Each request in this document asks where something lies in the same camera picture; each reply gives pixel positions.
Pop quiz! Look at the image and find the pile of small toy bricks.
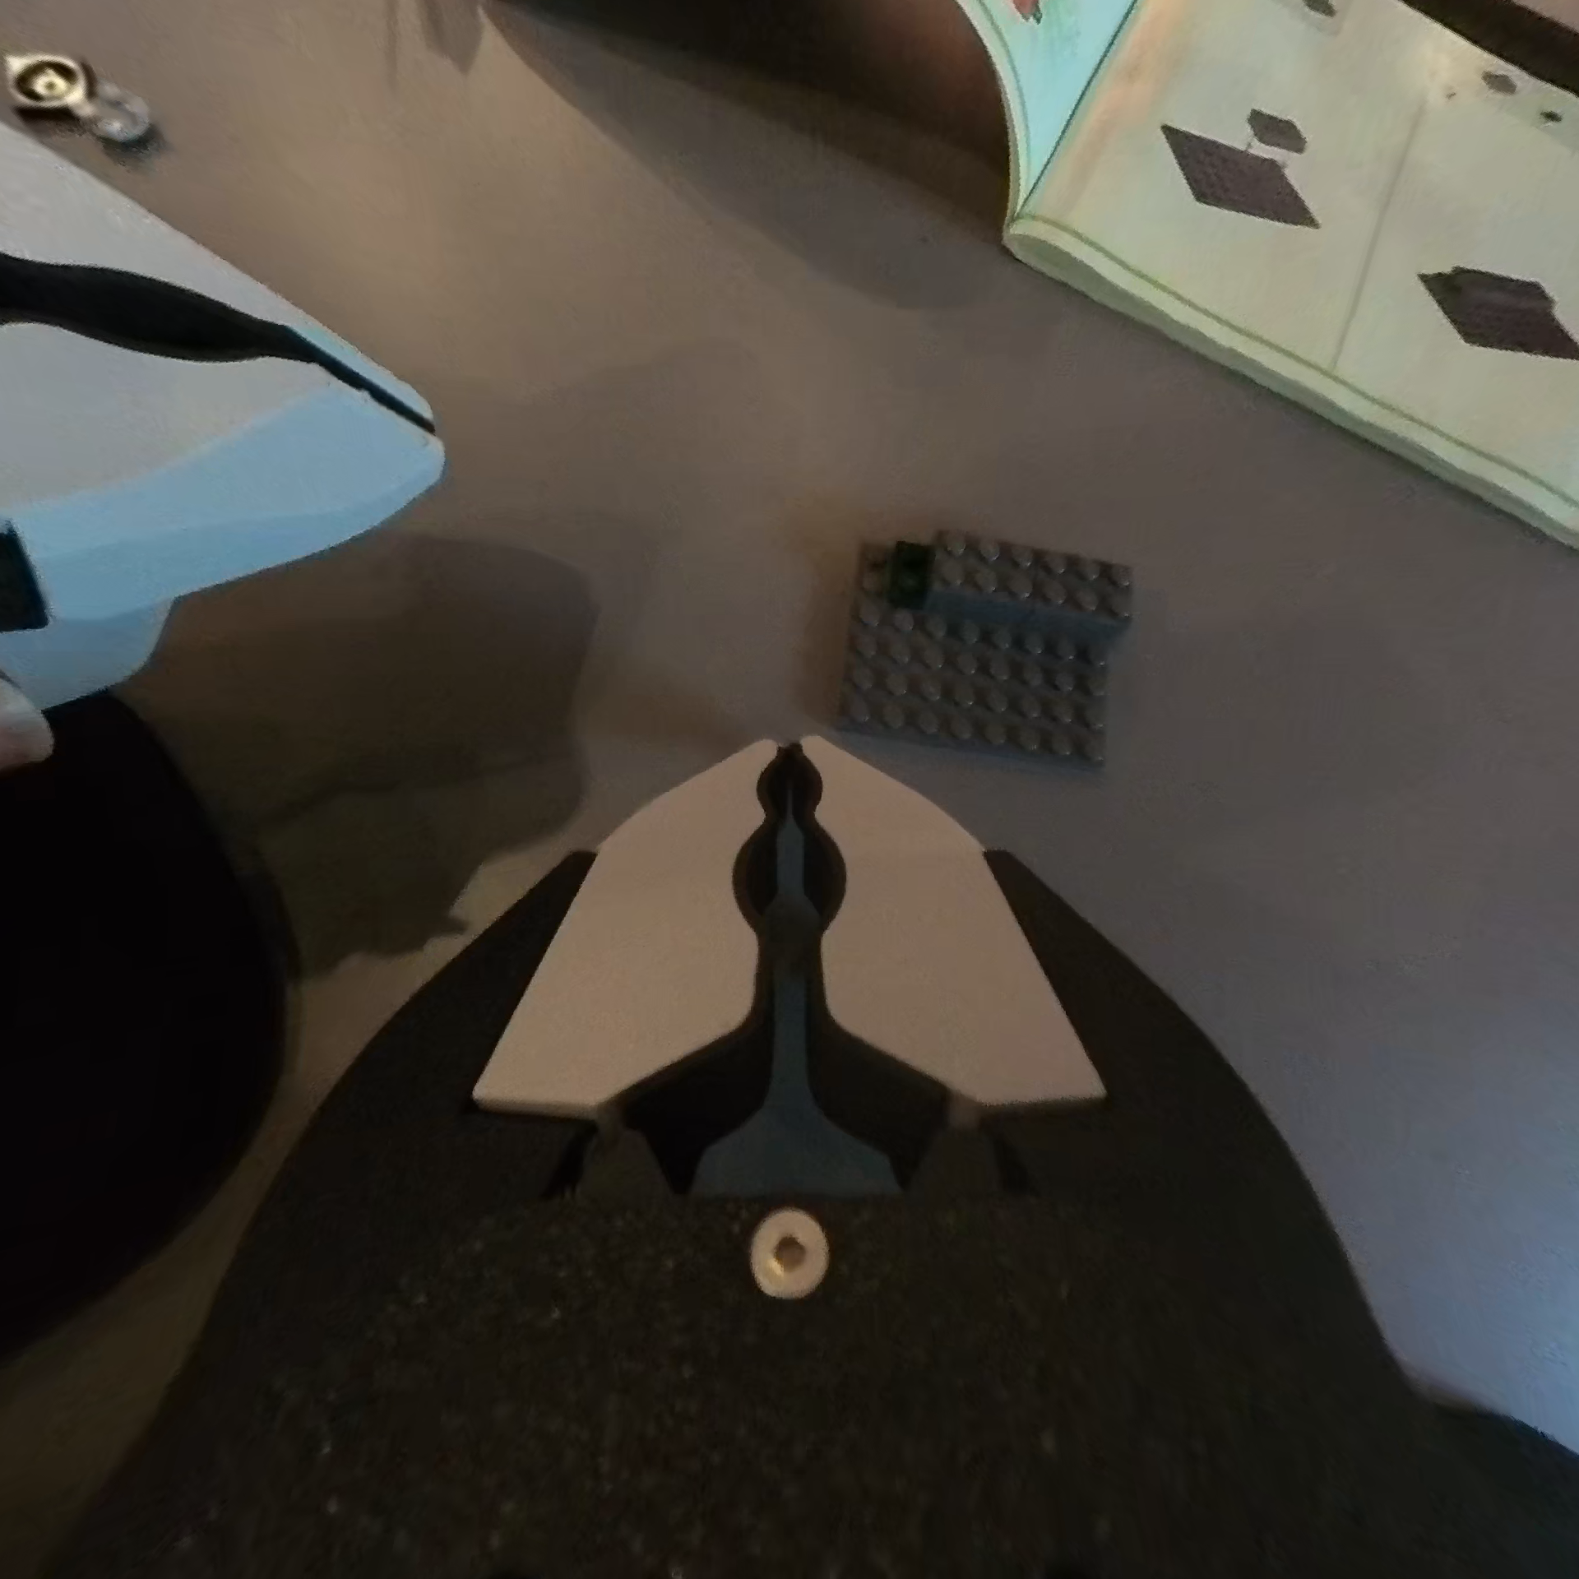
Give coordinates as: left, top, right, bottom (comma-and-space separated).
0, 48, 157, 150

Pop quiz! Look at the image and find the building instruction booklet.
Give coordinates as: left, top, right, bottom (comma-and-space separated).
956, 0, 1579, 550

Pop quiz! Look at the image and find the person's left hand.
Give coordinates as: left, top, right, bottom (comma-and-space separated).
0, 676, 59, 774

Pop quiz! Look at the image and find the small grey toy brick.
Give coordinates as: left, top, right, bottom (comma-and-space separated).
927, 530, 1138, 644

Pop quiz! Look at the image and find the dark grey toy base plate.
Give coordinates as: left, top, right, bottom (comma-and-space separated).
839, 530, 1140, 772

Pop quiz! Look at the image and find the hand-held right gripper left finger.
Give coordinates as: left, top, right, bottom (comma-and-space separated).
472, 740, 792, 1112

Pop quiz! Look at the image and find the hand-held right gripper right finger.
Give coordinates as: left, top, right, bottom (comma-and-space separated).
796, 736, 1108, 1112

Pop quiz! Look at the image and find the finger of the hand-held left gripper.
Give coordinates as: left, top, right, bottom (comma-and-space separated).
0, 323, 446, 620
0, 124, 437, 434

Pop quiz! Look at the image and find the grey desk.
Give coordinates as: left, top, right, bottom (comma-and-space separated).
0, 0, 1579, 1445

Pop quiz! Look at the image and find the black textured pad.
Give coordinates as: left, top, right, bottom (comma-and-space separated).
0, 703, 294, 1364

